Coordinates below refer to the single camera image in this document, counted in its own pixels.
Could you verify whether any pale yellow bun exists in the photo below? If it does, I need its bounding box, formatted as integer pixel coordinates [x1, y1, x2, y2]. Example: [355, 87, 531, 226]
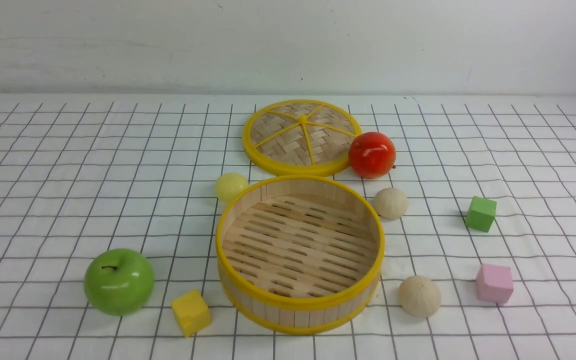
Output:
[214, 172, 249, 204]

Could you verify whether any beige bun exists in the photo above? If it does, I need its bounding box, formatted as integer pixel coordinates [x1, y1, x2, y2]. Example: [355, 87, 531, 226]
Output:
[372, 187, 409, 220]
[397, 275, 442, 318]

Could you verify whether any woven bamboo steamer lid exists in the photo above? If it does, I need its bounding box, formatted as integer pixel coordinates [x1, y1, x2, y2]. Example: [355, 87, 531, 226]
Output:
[242, 99, 362, 177]

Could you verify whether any bamboo steamer tray yellow rim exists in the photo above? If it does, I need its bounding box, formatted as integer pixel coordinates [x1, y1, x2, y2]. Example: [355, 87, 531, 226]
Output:
[215, 175, 386, 336]

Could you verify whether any red toy apple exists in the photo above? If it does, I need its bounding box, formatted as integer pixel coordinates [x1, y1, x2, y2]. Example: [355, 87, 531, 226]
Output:
[348, 131, 397, 179]

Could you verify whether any yellow wooden cube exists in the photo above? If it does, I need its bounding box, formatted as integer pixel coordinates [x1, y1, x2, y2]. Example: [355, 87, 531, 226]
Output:
[171, 289, 212, 338]

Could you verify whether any green wooden cube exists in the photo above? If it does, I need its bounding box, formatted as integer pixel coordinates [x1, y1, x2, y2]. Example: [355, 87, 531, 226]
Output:
[464, 196, 498, 233]

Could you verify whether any green toy apple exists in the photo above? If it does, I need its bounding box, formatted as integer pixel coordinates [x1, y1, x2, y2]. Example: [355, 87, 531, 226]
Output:
[83, 248, 155, 317]

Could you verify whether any white grid tablecloth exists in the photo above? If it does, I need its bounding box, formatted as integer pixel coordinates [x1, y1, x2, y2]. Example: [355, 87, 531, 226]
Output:
[0, 95, 576, 360]

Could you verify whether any pink wooden cube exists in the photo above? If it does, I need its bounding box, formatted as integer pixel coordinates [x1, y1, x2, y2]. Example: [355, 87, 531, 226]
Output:
[475, 263, 514, 305]

